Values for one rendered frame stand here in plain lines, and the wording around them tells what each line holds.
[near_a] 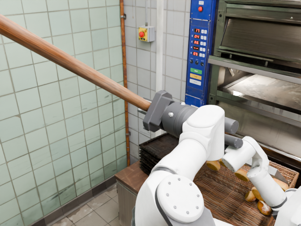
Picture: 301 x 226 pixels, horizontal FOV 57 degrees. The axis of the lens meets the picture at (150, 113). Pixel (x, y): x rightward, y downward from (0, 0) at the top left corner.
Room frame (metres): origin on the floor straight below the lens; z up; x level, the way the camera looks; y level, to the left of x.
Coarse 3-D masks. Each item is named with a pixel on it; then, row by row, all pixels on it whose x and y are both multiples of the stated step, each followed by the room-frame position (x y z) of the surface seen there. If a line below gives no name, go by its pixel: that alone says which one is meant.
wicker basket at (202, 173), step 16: (208, 176) 1.53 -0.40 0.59; (224, 176) 1.47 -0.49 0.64; (288, 176) 1.26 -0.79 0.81; (208, 192) 1.37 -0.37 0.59; (224, 192) 1.37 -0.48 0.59; (240, 192) 1.37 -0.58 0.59; (208, 208) 1.10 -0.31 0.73; (224, 208) 1.24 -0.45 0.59; (240, 208) 1.24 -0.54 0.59; (256, 208) 1.24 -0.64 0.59; (240, 224) 1.12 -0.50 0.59; (256, 224) 1.12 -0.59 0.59; (272, 224) 1.02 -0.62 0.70
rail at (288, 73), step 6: (222, 60) 1.49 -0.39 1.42; (228, 60) 1.47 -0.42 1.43; (234, 60) 1.45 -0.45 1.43; (246, 66) 1.39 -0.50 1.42; (252, 66) 1.37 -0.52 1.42; (258, 66) 1.35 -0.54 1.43; (264, 66) 1.34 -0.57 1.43; (276, 72) 1.29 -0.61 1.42; (282, 72) 1.27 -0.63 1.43; (288, 72) 1.25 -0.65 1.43; (300, 78) 1.21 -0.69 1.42
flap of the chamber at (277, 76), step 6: (210, 60) 1.54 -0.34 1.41; (216, 60) 1.52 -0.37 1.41; (228, 66) 1.46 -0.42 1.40; (234, 66) 1.44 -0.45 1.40; (240, 66) 1.42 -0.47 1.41; (252, 72) 1.37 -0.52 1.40; (258, 72) 1.34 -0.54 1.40; (264, 72) 1.32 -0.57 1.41; (270, 72) 1.31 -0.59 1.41; (294, 72) 1.39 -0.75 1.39; (276, 78) 1.28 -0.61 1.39; (282, 78) 1.26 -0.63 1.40; (288, 78) 1.24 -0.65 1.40; (294, 78) 1.23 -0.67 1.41
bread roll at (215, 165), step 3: (207, 162) 1.49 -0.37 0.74; (210, 162) 1.47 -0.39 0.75; (213, 162) 1.46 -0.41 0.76; (216, 162) 1.46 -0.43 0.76; (207, 165) 1.49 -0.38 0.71; (210, 165) 1.47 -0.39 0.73; (213, 165) 1.45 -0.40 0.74; (216, 165) 1.44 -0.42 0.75; (219, 165) 1.45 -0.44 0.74; (213, 168) 1.46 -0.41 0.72; (216, 168) 1.44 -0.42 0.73; (219, 168) 1.44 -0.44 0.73
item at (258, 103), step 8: (224, 88) 1.69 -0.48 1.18; (224, 96) 1.62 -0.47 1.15; (232, 96) 1.58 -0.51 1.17; (240, 96) 1.55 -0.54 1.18; (248, 96) 1.55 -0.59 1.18; (248, 104) 1.51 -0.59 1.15; (256, 104) 1.48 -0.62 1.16; (264, 104) 1.44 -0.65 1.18; (272, 104) 1.44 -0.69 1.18; (280, 104) 1.44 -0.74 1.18; (272, 112) 1.41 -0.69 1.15; (280, 112) 1.38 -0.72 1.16; (288, 112) 1.35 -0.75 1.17; (296, 112) 1.34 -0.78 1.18; (296, 120) 1.32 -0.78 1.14
